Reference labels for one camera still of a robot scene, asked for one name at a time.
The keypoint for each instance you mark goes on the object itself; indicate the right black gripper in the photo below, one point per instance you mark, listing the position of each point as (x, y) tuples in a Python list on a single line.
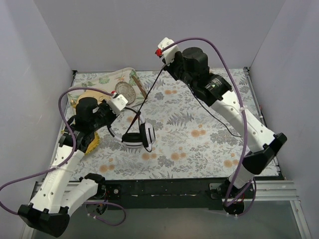
[(172, 66)]

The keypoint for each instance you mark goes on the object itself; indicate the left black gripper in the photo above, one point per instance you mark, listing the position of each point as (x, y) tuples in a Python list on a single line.
[(108, 112)]

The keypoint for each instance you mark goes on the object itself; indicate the white black headphones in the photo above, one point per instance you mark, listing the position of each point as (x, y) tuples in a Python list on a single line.
[(133, 140)]

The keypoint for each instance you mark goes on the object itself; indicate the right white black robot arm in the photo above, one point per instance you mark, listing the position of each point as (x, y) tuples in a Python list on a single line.
[(263, 144)]

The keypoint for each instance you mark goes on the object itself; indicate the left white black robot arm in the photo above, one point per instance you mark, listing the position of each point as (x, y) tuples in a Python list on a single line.
[(50, 209)]

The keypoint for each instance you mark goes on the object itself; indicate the beige bird oval plate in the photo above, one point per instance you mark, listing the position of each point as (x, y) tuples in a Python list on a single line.
[(94, 94)]

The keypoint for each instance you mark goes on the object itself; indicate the yellow woven bamboo basket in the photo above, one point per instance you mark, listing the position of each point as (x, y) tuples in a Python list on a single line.
[(92, 145)]

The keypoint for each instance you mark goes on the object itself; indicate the floral rectangular tray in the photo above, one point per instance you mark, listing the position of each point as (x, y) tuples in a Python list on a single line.
[(107, 81)]

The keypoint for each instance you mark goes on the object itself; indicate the speckled grey oval plate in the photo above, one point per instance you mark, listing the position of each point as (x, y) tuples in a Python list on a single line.
[(126, 90)]

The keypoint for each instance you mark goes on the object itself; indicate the brown wooden stick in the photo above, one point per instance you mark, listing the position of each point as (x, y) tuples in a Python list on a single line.
[(141, 88)]

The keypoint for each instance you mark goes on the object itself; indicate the floral table mat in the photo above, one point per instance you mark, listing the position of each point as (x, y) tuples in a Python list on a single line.
[(190, 141)]

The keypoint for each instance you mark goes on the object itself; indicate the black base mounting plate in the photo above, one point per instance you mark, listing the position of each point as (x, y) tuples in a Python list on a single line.
[(167, 193)]

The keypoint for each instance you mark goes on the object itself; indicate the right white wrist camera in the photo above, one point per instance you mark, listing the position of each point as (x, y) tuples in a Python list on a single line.
[(168, 54)]

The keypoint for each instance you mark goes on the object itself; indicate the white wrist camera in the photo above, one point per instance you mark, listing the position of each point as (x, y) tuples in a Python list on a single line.
[(117, 103), (168, 54)]

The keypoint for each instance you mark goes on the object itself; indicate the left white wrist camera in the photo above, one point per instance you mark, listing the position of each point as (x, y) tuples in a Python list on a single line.
[(117, 103)]

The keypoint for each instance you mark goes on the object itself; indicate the aluminium frame rail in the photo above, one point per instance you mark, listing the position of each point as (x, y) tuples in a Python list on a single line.
[(273, 190)]

